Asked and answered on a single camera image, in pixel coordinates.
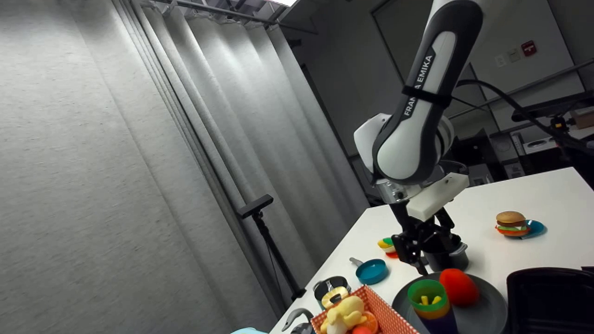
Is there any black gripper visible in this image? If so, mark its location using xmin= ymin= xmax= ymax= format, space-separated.
xmin=392 ymin=203 xmax=455 ymax=277

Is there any green cup with yellow pieces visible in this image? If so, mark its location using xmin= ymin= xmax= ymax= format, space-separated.
xmin=406 ymin=279 xmax=451 ymax=322

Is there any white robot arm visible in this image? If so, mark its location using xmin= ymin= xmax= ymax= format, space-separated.
xmin=353 ymin=0 xmax=484 ymax=277

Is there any colourful toy food piece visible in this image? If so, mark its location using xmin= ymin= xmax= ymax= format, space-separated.
xmin=377 ymin=238 xmax=395 ymax=253

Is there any black toy pot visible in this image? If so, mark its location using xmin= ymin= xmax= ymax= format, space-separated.
xmin=425 ymin=235 xmax=470 ymax=272

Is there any blue toy pan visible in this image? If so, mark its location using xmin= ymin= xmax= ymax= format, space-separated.
xmin=351 ymin=259 xmax=390 ymax=287

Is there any red toy ball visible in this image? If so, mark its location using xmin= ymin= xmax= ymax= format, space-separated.
xmin=440 ymin=270 xmax=479 ymax=309

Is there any orange checkered basket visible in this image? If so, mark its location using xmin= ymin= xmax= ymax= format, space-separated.
xmin=310 ymin=287 xmax=419 ymax=334

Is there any purple cup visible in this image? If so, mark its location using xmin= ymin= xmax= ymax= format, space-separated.
xmin=421 ymin=311 xmax=458 ymax=334

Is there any yellow plush toy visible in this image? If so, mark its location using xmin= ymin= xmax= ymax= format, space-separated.
xmin=321 ymin=296 xmax=366 ymax=334

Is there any dark grey round plate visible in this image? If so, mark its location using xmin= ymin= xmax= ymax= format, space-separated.
xmin=392 ymin=275 xmax=509 ymax=334

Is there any black and yellow toy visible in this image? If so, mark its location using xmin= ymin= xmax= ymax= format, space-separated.
xmin=314 ymin=277 xmax=351 ymax=311

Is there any toy hamburger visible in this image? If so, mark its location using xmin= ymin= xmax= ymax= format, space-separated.
xmin=496 ymin=212 xmax=529 ymax=238

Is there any grey metal toy utensil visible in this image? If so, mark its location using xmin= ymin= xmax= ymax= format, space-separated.
xmin=280 ymin=307 xmax=315 ymax=334

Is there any blue small plate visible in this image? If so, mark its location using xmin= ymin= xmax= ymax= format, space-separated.
xmin=527 ymin=220 xmax=548 ymax=238

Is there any black square tray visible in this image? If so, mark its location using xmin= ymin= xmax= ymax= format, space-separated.
xmin=507 ymin=268 xmax=594 ymax=334

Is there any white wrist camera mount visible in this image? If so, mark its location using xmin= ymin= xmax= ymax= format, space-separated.
xmin=406 ymin=173 xmax=470 ymax=222

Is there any black camera tripod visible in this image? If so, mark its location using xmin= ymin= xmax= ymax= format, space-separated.
xmin=238 ymin=196 xmax=304 ymax=300

